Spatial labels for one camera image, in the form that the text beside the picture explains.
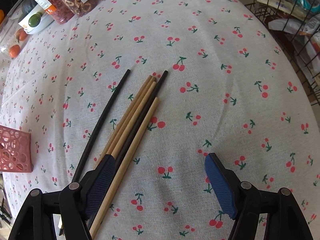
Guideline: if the wooden chopstick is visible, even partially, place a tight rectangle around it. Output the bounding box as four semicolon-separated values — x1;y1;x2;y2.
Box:
89;97;159;239
110;81;156;159
106;77;155;154
96;75;152;166

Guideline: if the black chopstick left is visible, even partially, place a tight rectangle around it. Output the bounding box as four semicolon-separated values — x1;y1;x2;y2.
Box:
72;69;131;183

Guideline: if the black chopstick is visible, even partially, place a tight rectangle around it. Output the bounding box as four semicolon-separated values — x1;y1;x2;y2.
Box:
86;71;168;230
72;69;131;183

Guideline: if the pink perforated utensil basket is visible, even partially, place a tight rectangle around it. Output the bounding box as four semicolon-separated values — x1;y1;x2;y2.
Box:
0;126;33;173

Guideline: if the black chopstick right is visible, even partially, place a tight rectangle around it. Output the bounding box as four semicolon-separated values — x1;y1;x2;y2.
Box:
86;71;168;230

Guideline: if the cherry print tablecloth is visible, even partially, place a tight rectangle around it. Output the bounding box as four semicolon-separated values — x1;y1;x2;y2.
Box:
1;0;319;239

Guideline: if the glass jar with wooden lid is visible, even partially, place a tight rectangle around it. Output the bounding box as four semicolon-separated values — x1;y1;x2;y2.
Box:
1;0;29;61

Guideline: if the white ceramic bowl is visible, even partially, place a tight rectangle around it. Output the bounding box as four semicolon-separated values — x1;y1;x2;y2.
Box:
18;5;54;35

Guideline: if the small green lime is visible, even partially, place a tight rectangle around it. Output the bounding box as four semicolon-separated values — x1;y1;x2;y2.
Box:
28;14;42;28

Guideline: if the dark green pumpkin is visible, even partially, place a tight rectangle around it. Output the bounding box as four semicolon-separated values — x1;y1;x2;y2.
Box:
22;0;37;15

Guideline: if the jar of red goji berries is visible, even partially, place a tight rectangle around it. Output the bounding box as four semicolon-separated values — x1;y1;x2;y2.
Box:
34;0;74;24

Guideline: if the black wire rack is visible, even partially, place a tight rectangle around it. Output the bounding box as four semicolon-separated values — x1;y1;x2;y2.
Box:
246;0;319;105

